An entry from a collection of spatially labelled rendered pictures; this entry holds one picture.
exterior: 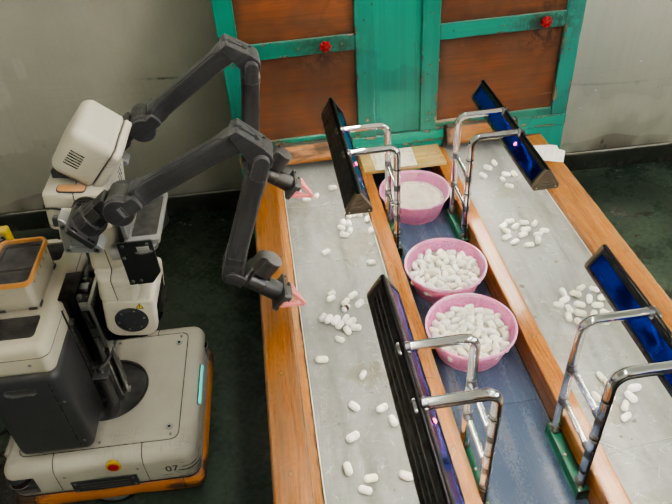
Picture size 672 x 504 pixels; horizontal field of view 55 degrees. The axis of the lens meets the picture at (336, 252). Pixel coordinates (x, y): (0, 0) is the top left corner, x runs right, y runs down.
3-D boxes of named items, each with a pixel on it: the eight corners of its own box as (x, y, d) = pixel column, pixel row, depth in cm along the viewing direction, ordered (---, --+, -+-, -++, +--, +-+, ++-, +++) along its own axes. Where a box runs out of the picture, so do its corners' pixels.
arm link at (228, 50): (230, 20, 187) (233, 37, 180) (261, 53, 196) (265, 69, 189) (124, 113, 201) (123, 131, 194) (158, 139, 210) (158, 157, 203)
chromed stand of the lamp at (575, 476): (575, 500, 155) (615, 381, 127) (543, 431, 171) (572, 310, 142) (651, 488, 157) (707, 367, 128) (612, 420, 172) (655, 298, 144)
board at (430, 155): (365, 175, 255) (364, 172, 254) (358, 155, 266) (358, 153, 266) (447, 164, 257) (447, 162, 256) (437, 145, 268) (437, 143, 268)
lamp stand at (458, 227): (460, 249, 230) (469, 139, 202) (445, 216, 245) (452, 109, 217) (512, 242, 231) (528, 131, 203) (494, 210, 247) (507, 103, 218)
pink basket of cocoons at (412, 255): (434, 324, 203) (436, 302, 197) (388, 276, 221) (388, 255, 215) (501, 292, 212) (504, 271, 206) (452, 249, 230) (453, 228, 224)
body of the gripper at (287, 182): (297, 171, 229) (279, 162, 225) (300, 187, 221) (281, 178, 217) (287, 184, 232) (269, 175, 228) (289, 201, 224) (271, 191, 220)
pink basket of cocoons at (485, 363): (436, 387, 184) (438, 365, 178) (415, 321, 205) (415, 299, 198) (527, 373, 186) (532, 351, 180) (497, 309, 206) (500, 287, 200)
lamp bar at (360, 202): (346, 216, 188) (344, 195, 184) (320, 116, 236) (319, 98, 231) (373, 212, 189) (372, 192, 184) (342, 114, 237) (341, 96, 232)
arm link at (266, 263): (224, 260, 186) (223, 280, 180) (246, 233, 181) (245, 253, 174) (259, 277, 191) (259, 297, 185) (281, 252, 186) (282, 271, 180)
